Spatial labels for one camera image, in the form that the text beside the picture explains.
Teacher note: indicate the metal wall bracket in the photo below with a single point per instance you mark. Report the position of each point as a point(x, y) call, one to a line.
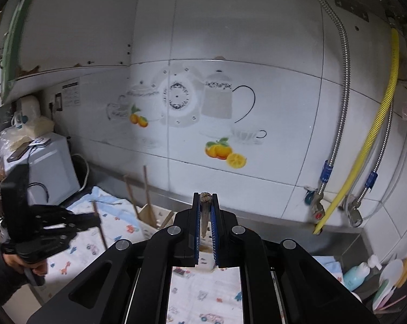
point(351, 5)

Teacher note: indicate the white microwave oven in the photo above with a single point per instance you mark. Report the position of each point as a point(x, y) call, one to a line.
point(53, 172)

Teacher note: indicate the person's left forearm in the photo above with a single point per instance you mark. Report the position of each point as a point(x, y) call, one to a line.
point(1, 283)

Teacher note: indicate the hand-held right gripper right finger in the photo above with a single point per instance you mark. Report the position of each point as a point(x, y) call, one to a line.
point(214, 233)

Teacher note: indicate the blue and white bottle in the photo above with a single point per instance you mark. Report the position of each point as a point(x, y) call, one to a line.
point(357, 273)

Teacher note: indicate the clear plastic bag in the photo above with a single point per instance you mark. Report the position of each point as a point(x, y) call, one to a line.
point(7, 145)

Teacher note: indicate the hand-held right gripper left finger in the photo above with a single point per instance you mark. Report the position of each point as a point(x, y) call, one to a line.
point(195, 233)

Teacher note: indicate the brown wooden chopstick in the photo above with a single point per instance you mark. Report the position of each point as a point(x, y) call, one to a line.
point(166, 220)
point(147, 189)
point(101, 233)
point(132, 197)
point(205, 209)

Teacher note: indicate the green wall cabinet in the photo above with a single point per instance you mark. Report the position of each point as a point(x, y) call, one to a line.
point(65, 23)

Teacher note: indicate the white wall label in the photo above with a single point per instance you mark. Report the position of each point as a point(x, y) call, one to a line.
point(71, 93)

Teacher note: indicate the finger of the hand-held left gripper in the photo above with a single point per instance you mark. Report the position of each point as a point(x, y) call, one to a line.
point(78, 219)
point(60, 238)

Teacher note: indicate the printed cartoon blanket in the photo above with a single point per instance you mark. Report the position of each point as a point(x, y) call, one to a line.
point(82, 253)

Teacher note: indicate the wall socket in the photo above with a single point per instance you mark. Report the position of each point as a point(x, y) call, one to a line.
point(58, 102)

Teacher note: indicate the metal water valve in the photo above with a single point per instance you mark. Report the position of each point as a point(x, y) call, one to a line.
point(316, 209)
point(355, 216)

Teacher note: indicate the person's left hand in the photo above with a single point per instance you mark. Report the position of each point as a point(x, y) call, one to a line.
point(12, 261)

